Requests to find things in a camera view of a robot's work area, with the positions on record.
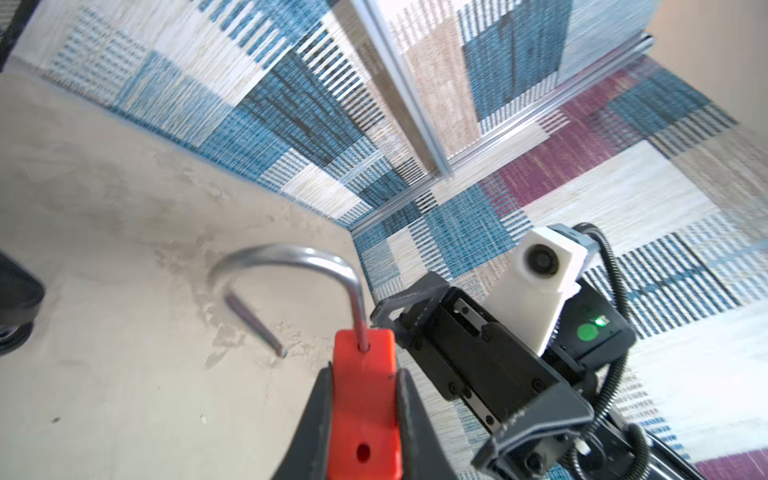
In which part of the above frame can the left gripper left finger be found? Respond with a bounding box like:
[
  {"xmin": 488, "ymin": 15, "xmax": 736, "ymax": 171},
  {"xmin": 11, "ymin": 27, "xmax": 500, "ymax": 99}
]
[{"xmin": 272, "ymin": 364, "xmax": 333, "ymax": 480}]

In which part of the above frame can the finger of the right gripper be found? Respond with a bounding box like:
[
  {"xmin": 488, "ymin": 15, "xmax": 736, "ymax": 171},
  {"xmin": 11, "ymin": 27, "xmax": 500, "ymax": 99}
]
[
  {"xmin": 370, "ymin": 271, "xmax": 450, "ymax": 324},
  {"xmin": 472, "ymin": 383, "xmax": 594, "ymax": 474}
]

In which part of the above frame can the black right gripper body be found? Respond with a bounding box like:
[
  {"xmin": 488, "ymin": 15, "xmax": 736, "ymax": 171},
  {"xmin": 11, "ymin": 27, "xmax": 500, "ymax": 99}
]
[{"xmin": 369, "ymin": 271, "xmax": 596, "ymax": 480}]

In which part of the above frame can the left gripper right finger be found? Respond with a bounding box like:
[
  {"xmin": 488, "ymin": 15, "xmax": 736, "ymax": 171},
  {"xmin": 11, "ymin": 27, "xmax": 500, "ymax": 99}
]
[{"xmin": 395, "ymin": 369, "xmax": 458, "ymax": 480}]

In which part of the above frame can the red padlock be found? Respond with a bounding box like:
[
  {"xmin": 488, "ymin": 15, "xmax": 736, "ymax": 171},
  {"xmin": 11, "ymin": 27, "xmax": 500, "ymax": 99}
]
[{"xmin": 207, "ymin": 244, "xmax": 403, "ymax": 479}]

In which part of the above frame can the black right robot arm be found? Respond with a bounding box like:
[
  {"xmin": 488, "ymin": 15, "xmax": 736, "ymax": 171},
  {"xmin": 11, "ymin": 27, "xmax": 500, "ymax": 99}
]
[{"xmin": 371, "ymin": 223, "xmax": 699, "ymax": 479}]

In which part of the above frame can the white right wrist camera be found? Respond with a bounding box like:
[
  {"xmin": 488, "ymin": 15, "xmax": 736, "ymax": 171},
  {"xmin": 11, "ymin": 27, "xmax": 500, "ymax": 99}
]
[{"xmin": 482, "ymin": 224, "xmax": 599, "ymax": 356}]

